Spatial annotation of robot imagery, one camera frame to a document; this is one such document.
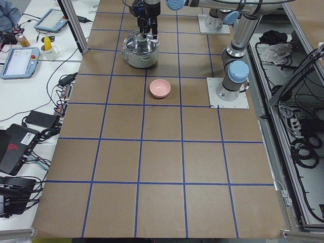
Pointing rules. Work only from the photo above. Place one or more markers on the black dock with cables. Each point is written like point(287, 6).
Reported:
point(18, 194)

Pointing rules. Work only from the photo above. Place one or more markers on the black cloth bundle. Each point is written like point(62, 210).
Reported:
point(273, 37)

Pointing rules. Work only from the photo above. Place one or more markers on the black laptop with red logo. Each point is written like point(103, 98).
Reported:
point(21, 143)

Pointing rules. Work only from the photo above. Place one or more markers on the black power adapter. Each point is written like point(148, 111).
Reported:
point(82, 19)

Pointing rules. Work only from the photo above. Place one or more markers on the far teach pendant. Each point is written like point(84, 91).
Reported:
point(52, 21)

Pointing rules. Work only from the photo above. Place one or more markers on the yellow jar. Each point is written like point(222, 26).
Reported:
point(22, 40)

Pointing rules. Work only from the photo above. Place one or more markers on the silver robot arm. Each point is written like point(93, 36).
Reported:
point(235, 69)
point(215, 10)

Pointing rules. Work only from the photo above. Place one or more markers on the aluminium side frame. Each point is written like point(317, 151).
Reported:
point(292, 95)

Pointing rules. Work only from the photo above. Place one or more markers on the small black adapter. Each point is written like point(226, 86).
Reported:
point(67, 79)

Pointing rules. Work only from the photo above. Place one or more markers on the black power brick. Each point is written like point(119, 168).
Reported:
point(41, 119)

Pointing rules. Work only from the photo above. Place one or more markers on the teach pendant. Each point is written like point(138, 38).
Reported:
point(20, 63)
point(52, 21)

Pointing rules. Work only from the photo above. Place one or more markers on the pale green cooking pot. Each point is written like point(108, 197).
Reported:
point(139, 51)

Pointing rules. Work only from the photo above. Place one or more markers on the white crumpled cloth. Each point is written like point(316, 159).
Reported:
point(277, 54)

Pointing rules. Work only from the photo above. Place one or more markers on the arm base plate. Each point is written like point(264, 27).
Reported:
point(211, 25)
point(219, 97)

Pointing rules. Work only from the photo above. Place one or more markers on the person in blue shirt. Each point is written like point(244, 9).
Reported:
point(10, 15)

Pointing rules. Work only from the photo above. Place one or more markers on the pink bowl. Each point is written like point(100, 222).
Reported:
point(160, 88)

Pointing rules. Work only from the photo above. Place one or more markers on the aluminium frame post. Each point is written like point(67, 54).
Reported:
point(74, 25)

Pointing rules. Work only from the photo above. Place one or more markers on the near teach pendant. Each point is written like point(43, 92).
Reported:
point(20, 63)

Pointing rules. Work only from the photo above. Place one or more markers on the plastic cup with yellow item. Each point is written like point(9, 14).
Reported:
point(50, 51)

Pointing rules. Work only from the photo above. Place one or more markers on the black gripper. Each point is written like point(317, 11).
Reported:
point(150, 10)

